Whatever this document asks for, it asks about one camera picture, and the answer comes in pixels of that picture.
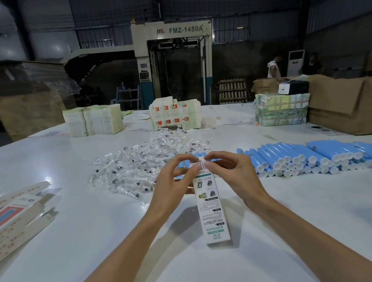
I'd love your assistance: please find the open brown cardboard box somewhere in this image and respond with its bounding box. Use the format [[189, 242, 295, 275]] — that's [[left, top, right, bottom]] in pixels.
[[249, 75, 290, 97]]

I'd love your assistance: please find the wrapped stack of cardboard sheets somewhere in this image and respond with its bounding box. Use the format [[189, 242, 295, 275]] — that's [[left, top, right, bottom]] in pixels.
[[0, 48, 88, 144]]

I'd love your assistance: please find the person's right forearm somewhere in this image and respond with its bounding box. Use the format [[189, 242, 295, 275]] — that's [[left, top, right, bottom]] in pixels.
[[241, 180, 372, 282]]

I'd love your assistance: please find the white sheet with black circles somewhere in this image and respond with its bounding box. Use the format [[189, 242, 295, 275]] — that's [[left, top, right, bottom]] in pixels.
[[310, 122, 339, 139]]

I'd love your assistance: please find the person's left hand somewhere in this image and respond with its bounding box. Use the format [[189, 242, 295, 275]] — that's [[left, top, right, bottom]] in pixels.
[[140, 151, 207, 217]]

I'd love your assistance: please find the person's right hand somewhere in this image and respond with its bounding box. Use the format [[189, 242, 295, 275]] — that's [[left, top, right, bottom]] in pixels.
[[204, 144, 274, 213]]

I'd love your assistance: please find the stack of red-print flat cartons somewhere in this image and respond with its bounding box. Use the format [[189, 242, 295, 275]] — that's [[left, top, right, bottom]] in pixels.
[[147, 93, 204, 136]]

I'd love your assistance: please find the row of blue tubes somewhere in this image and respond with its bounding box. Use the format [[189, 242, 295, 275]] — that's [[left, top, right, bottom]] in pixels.
[[170, 126, 372, 203]]

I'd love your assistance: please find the stack of green-print flat cartons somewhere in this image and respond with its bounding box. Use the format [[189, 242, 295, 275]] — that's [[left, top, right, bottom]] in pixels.
[[253, 87, 315, 130]]

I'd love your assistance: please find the large brown cardboard box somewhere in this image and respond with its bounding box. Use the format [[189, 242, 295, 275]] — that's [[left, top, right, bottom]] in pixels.
[[301, 66, 372, 144]]

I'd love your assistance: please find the white carton red blue print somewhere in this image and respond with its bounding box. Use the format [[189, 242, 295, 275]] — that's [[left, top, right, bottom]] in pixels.
[[0, 193, 50, 247]]

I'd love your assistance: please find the pile of clear nozzle packets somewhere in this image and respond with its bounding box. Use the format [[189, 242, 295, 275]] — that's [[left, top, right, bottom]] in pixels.
[[85, 124, 217, 207]]

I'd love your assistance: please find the large beige industrial machine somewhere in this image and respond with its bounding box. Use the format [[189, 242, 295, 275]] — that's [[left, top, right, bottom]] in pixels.
[[57, 14, 223, 125]]

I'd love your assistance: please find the wooden pallet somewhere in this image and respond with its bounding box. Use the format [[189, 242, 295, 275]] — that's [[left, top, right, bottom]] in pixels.
[[216, 76, 250, 105]]

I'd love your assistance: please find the black and white device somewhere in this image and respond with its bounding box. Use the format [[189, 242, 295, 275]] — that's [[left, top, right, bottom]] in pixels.
[[277, 78, 311, 98]]

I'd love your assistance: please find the stack of white flat cartons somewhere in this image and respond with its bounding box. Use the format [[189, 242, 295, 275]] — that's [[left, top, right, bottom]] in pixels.
[[62, 101, 126, 141]]

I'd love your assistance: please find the metal step ladder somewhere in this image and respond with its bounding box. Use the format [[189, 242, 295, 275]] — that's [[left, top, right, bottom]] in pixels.
[[115, 84, 143, 113]]

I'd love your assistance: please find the person's left forearm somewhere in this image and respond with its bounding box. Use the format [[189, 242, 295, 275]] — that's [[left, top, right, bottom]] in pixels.
[[34, 203, 178, 282]]

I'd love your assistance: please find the white green-print carton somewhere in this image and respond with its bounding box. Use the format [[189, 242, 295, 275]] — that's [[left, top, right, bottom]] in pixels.
[[189, 153, 233, 247]]

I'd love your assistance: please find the white floor air conditioner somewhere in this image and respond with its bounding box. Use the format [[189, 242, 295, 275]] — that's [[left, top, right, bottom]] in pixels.
[[283, 49, 309, 78]]

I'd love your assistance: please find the long white red-text carton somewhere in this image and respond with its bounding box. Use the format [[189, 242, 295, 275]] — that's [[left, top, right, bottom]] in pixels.
[[0, 180, 55, 219], [0, 207, 66, 271]]

